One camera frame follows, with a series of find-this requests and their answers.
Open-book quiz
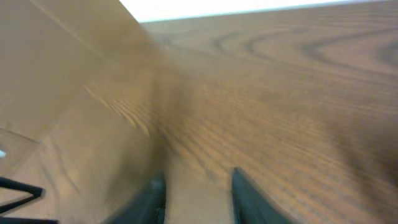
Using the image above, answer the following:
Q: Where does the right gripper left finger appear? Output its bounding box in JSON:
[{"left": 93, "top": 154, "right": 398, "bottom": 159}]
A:
[{"left": 105, "top": 174, "right": 167, "bottom": 224}]

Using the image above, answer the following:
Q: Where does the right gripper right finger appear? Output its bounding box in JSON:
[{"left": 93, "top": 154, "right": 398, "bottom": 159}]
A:
[{"left": 231, "top": 167, "right": 293, "bottom": 224}]

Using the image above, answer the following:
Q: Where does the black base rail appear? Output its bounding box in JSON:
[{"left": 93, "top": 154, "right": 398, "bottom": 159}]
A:
[{"left": 1, "top": 177, "right": 60, "bottom": 224}]

